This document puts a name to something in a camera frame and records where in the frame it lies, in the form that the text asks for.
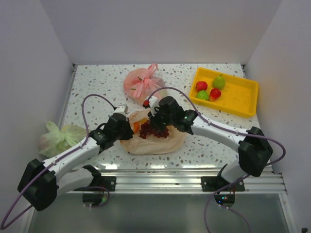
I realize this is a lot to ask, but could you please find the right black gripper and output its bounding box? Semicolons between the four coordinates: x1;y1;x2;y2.
148;105;175;132

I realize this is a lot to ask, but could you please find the orange round fruit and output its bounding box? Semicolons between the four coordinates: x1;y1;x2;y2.
133;122;140;133

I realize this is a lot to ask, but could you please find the orange plastic fruit bag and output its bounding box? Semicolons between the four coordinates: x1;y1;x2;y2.
121;110;186;155

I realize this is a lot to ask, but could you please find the dark red grape bunch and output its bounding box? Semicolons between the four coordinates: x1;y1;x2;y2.
138;120;169;139

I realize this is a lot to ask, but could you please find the green round bumpy fruit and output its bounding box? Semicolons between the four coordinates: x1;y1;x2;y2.
196;90;209;100

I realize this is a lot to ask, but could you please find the red round fruit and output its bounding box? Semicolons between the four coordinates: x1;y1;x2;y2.
195;81;208;92

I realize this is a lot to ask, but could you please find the red strawberry shaped fruit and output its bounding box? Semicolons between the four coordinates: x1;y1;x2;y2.
208;88;222;101

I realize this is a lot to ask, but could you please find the green pear fruit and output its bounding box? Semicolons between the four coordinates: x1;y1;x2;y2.
212;74;225;90

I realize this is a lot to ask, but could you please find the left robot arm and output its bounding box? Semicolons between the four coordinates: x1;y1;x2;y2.
17;112;134;211

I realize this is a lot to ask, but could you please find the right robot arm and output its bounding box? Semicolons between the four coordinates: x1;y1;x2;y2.
143;96;273;191

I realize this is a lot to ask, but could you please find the pink knotted plastic bag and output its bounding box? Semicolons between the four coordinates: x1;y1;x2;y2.
123;63;165;105

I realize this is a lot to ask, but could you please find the green plastic fruit bag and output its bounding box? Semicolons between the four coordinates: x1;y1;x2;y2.
38;121;86;158

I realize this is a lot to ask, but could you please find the yellow plastic tray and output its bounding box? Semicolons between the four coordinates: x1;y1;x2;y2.
189;67;259;118

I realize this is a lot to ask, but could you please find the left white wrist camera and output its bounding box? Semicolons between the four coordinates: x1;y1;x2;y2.
114;104;129;116

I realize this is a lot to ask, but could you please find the left black base bracket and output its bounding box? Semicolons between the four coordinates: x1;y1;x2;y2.
71;165;116;192

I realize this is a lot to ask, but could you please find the black base bracket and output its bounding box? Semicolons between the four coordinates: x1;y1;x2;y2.
71;165;116;192
201;164;245;192

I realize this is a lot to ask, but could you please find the aluminium frame rail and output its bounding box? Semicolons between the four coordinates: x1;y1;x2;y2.
33;167;289;195

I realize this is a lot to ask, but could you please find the right black base bracket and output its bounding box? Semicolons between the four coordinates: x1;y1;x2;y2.
201;164;245;192

